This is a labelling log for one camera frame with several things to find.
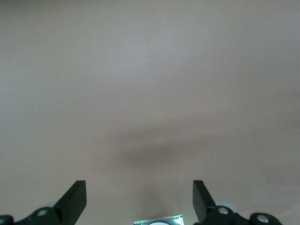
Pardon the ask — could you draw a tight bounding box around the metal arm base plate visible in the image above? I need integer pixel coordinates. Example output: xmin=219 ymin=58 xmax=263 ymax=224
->
xmin=133 ymin=213 xmax=185 ymax=225

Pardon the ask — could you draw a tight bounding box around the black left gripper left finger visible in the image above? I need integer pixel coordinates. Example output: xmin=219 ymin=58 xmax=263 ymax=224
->
xmin=0 ymin=180 xmax=87 ymax=225

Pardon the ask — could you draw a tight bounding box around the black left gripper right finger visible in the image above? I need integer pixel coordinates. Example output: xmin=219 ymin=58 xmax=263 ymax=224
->
xmin=192 ymin=180 xmax=285 ymax=225

